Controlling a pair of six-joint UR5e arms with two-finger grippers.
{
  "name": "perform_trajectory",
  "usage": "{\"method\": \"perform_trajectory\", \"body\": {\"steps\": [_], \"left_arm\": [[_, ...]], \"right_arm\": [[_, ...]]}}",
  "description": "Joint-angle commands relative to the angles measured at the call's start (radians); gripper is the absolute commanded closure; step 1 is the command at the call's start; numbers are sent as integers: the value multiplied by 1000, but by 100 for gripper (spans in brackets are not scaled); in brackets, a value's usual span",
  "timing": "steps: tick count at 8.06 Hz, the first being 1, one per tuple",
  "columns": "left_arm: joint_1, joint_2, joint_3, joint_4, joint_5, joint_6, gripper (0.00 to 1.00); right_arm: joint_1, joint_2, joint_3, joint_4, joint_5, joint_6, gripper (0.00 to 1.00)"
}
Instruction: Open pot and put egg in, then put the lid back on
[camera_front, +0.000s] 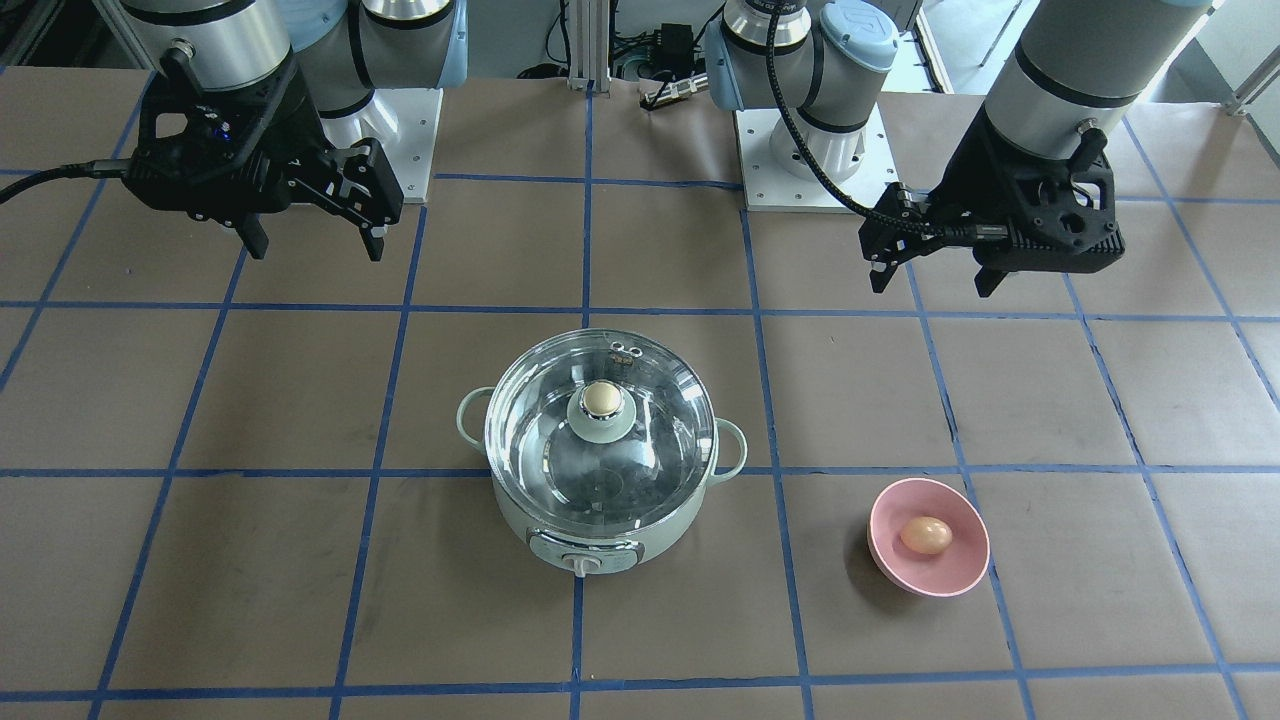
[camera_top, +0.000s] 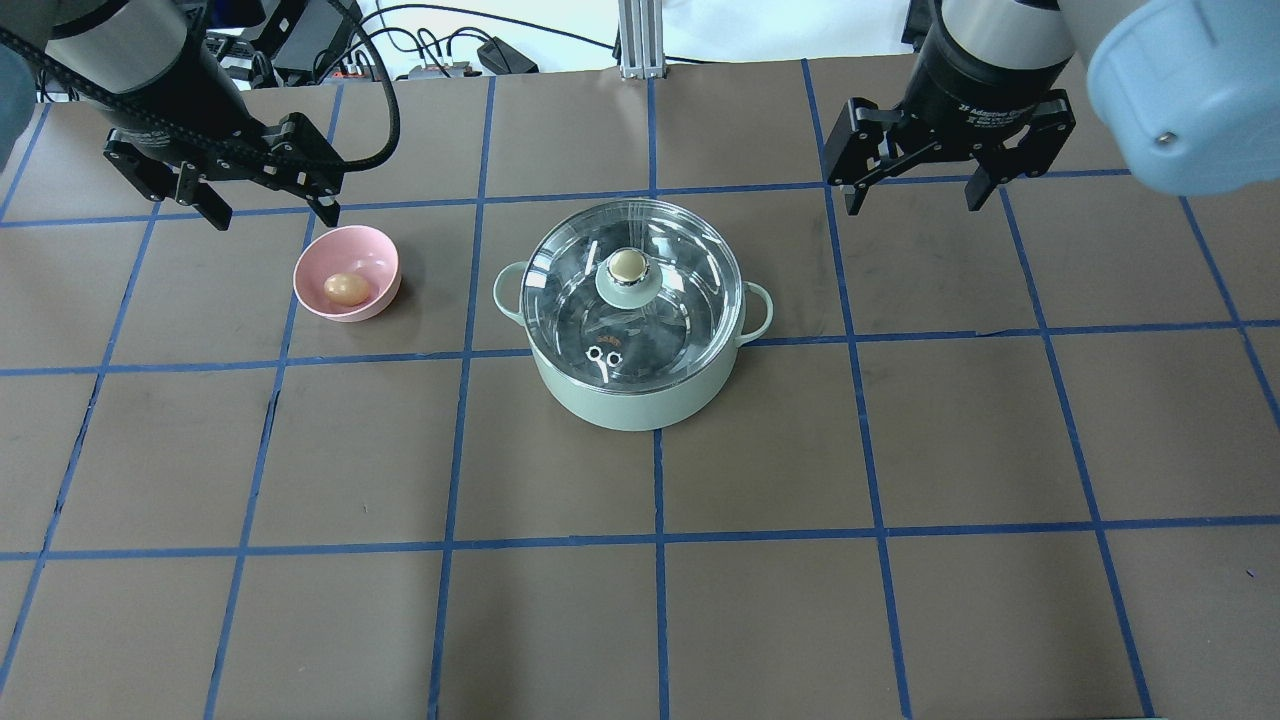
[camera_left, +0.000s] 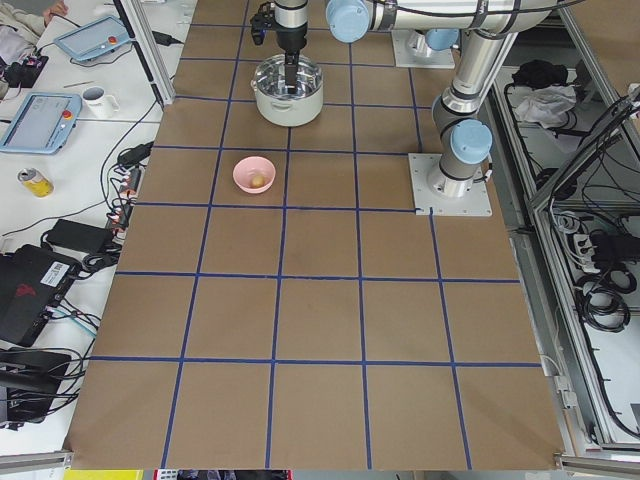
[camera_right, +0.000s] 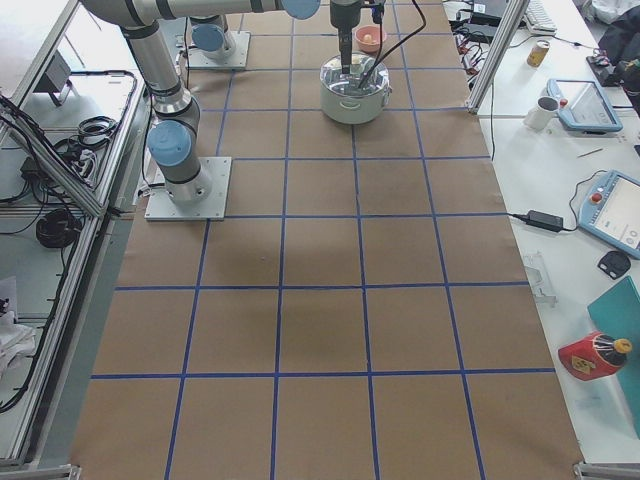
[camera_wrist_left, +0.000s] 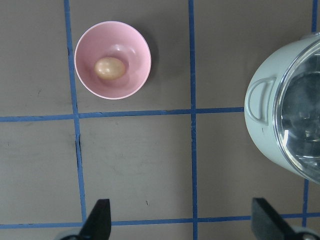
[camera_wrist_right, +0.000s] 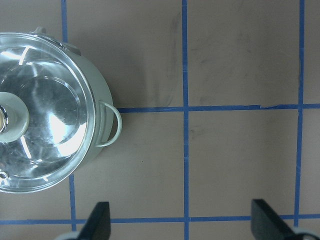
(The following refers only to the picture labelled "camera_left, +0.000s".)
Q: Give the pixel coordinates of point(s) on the black device lower left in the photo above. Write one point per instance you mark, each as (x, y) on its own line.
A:
(30, 381)

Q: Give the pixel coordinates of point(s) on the white cloth bundle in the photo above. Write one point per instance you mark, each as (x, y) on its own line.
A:
(549, 107)

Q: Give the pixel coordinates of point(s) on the upper teach pendant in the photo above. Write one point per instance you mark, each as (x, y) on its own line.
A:
(94, 39)

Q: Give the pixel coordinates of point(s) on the black cloth bundle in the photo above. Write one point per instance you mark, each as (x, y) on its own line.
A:
(539, 74)

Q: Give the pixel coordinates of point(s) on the teach pendant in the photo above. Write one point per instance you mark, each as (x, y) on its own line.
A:
(42, 124)
(94, 39)

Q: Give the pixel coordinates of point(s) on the black power adapter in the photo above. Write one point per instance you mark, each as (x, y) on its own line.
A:
(79, 237)

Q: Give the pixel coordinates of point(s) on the glass pot lid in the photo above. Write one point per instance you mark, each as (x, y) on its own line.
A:
(274, 78)

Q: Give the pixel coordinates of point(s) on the power strip with plugs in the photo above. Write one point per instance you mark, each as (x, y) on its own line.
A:
(126, 183)

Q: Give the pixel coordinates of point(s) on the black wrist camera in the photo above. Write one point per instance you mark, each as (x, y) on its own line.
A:
(261, 22)

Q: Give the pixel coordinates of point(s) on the pink bowl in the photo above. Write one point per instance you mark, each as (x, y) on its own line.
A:
(254, 174)

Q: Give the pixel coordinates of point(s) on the yellow drink can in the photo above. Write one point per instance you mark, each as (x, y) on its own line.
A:
(34, 181)

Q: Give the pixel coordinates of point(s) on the brown egg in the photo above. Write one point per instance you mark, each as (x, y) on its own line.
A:
(257, 181)

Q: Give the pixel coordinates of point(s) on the white cooking pot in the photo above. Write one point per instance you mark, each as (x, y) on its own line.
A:
(281, 107)

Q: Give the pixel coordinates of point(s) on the black gripper over pot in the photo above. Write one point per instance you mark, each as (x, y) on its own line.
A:
(291, 37)

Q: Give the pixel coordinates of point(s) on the white mug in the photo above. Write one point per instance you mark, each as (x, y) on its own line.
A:
(100, 103)

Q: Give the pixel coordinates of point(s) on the lower teach pendant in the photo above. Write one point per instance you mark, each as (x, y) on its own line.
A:
(42, 124)

